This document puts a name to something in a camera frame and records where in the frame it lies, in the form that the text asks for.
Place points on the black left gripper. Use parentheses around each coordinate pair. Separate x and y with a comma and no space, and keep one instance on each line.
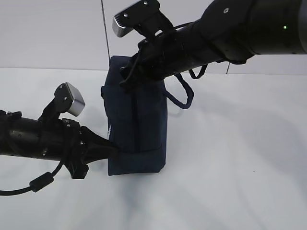
(82,146)

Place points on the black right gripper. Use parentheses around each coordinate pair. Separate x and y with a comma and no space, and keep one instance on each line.
(158,57)

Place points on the dark navy lunch bag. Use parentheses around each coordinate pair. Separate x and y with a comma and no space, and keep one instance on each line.
(137,121)

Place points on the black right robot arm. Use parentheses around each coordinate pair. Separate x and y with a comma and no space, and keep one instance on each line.
(228,31)

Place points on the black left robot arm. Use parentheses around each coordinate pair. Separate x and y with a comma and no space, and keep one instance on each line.
(63,139)

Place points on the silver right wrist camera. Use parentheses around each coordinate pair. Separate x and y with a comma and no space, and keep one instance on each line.
(144,17)

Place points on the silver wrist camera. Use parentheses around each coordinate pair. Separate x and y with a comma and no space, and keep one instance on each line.
(144,17)
(67,99)

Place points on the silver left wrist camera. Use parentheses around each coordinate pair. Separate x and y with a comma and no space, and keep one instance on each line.
(67,99)

